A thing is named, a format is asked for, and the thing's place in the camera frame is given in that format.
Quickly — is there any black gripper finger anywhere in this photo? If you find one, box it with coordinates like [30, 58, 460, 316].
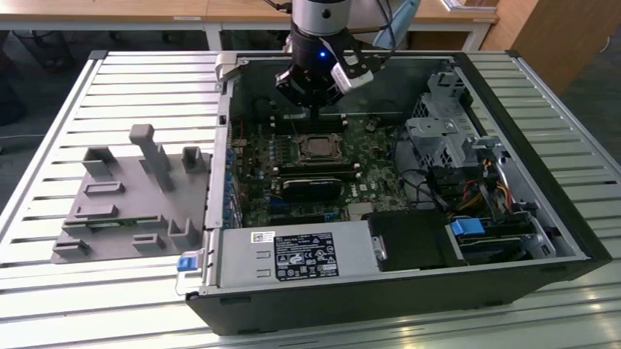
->
[275, 71, 317, 123]
[315, 86, 345, 123]

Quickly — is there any silver square CPU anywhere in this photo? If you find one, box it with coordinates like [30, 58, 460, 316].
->
[303, 136, 339, 158]

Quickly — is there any metal socket cover frame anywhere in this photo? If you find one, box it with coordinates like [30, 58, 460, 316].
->
[297, 133, 347, 164]

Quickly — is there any CPU socket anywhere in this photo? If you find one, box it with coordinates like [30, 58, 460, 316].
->
[293, 132, 349, 165]

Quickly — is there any black expansion slot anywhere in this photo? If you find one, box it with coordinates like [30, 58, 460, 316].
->
[267, 213, 325, 225]

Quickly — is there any grey case latch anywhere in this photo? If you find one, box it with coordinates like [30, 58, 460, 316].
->
[213, 52, 251, 83]

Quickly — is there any green motherboard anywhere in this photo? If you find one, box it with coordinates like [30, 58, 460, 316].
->
[227, 115, 414, 228]

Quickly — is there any silver metal drive cage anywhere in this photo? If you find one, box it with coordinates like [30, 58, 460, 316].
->
[402, 71, 486, 170]

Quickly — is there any black graphics card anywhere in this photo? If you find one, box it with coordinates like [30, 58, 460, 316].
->
[279, 176, 342, 204]

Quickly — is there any black plastic shroud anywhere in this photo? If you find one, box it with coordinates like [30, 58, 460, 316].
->
[363, 210, 466, 272]

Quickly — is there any blue disk carrier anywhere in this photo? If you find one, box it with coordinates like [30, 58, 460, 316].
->
[449, 217, 486, 239]

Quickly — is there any grey plastic parts rack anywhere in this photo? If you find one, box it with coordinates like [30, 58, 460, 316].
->
[51, 123, 215, 265]

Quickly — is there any grey power supply unit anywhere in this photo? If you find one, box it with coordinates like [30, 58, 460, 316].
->
[213, 221, 380, 288]

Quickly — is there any wooden cabinet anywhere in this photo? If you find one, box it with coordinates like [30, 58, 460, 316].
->
[480, 0, 621, 97]

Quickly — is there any black hard disk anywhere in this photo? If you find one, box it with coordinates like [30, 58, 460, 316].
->
[458, 232, 530, 262]

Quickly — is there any black open PC case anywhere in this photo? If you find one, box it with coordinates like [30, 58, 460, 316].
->
[183, 50, 613, 336]

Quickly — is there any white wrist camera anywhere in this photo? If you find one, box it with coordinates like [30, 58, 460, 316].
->
[329, 54, 388, 92]

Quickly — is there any wooden desk white frame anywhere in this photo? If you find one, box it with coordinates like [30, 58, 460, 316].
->
[0, 0, 501, 52]

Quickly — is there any silver disk bay frame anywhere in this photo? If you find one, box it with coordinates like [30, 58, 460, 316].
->
[464, 135, 560, 261]

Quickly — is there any orange yellow wire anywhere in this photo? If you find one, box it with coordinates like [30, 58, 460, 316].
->
[494, 181, 517, 206]

